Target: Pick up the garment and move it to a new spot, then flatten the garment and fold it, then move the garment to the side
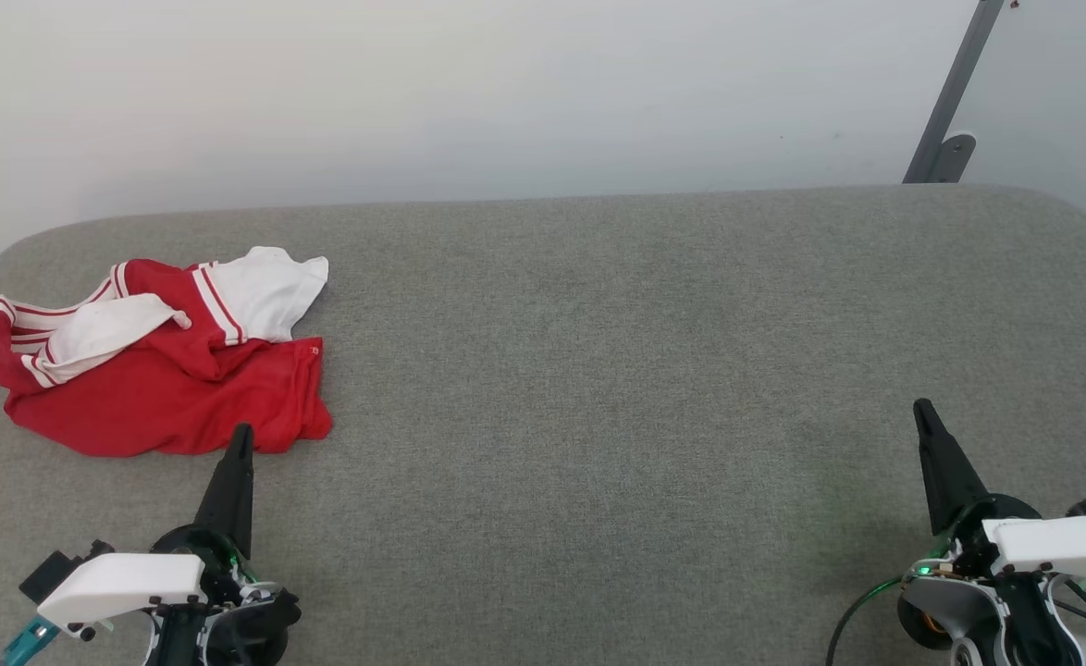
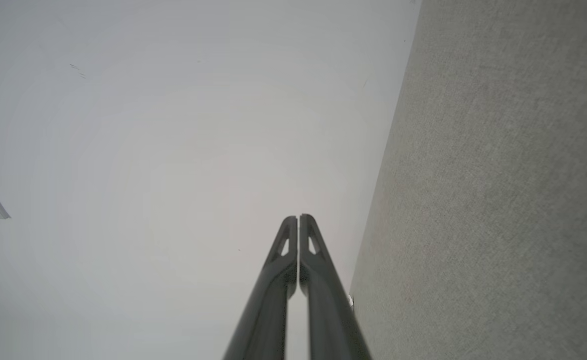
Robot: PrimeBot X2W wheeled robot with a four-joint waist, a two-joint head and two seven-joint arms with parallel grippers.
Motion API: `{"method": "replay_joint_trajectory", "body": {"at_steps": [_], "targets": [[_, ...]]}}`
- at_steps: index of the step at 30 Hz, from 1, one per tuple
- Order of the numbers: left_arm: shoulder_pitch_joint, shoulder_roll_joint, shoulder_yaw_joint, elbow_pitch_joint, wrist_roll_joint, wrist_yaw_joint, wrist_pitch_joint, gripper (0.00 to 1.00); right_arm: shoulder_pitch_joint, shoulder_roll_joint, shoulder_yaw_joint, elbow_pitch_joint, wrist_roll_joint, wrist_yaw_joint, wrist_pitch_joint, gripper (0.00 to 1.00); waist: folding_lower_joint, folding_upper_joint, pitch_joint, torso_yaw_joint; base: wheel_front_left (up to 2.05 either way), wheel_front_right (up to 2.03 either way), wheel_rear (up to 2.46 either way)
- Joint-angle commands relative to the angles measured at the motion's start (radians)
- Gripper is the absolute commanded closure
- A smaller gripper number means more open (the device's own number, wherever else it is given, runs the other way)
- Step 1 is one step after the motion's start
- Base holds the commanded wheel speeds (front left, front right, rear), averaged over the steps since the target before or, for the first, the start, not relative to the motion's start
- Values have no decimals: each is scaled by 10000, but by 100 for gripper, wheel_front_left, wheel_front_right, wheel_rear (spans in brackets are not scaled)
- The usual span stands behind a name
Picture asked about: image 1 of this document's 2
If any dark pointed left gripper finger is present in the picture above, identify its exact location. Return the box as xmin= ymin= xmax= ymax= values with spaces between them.
xmin=193 ymin=424 xmax=255 ymax=559

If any grey metal pole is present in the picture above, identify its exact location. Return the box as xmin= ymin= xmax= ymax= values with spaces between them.
xmin=903 ymin=0 xmax=1006 ymax=184

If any grey fabric sofa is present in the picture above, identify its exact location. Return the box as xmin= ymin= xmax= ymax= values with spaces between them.
xmin=0 ymin=183 xmax=1086 ymax=666

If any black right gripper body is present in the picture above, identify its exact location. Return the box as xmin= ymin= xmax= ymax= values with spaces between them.
xmin=922 ymin=495 xmax=1043 ymax=576

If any red and white garment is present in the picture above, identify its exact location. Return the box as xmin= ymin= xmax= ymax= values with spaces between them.
xmin=0 ymin=246 xmax=334 ymax=459

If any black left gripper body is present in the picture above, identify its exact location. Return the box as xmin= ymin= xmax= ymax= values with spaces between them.
xmin=153 ymin=524 xmax=278 ymax=602

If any thin black cable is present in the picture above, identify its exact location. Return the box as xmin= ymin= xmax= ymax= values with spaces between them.
xmin=825 ymin=577 xmax=905 ymax=666

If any grey metal pole bracket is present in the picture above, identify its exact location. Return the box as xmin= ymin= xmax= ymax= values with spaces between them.
xmin=928 ymin=132 xmax=977 ymax=184

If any teal cable plug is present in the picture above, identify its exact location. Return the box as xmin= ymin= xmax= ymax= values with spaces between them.
xmin=0 ymin=618 xmax=61 ymax=666

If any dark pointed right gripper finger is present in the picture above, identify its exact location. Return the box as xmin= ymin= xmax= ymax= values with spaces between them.
xmin=913 ymin=400 xmax=990 ymax=536

